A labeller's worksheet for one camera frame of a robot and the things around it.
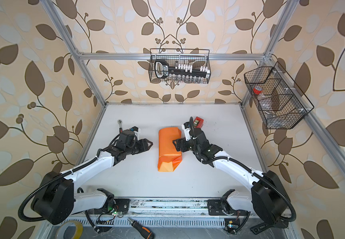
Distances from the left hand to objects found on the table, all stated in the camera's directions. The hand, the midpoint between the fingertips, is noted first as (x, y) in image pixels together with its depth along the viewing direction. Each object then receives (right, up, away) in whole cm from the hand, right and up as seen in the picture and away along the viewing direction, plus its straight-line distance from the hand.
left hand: (151, 143), depth 85 cm
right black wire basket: (+67, +22, -11) cm, 72 cm away
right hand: (+16, +2, -3) cm, 17 cm away
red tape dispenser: (+29, +12, +16) cm, 35 cm away
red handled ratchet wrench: (-27, +12, +23) cm, 38 cm away
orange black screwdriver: (+1, -37, -19) cm, 42 cm away
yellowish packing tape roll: (-37, -35, -19) cm, 54 cm away
